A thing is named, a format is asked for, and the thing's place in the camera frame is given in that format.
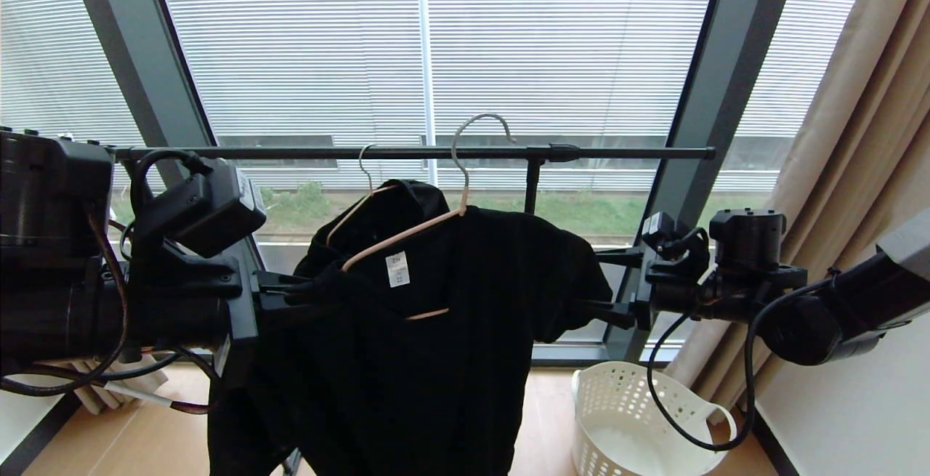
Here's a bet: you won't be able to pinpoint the black clothes rack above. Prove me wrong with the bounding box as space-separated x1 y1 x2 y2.
108 142 718 476

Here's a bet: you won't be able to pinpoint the black shorts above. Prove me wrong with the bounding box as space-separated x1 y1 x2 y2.
294 179 452 282

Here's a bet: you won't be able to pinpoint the white laundry basket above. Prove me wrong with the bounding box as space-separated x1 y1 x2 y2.
571 360 737 476

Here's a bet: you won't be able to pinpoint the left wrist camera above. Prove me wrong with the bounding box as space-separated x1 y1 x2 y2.
129 159 268 299

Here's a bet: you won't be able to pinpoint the beige curtain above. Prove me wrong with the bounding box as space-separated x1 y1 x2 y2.
665 0 930 413
69 351 169 416

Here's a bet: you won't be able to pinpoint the pink clothes hanger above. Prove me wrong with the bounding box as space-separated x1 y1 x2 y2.
340 113 518 322
325 143 400 249

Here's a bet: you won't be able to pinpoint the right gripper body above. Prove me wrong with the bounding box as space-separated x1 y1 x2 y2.
632 260 711 333

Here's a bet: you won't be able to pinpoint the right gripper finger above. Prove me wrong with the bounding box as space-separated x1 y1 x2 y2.
591 245 645 269
570 299 636 331

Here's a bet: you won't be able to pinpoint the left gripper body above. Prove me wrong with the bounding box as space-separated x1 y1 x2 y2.
64 270 260 390

